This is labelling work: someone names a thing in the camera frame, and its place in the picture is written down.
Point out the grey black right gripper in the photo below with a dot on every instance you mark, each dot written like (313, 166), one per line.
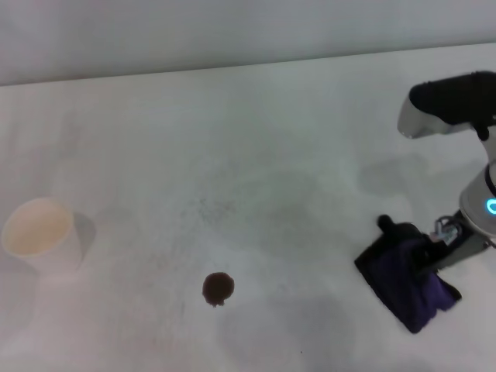
(459, 255)

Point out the purple rag with black trim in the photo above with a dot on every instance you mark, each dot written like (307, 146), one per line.
(391, 279)

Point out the white paper cup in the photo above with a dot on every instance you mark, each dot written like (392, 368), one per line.
(42, 236)

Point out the dark brown liquid stain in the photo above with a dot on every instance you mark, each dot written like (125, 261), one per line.
(218, 286)

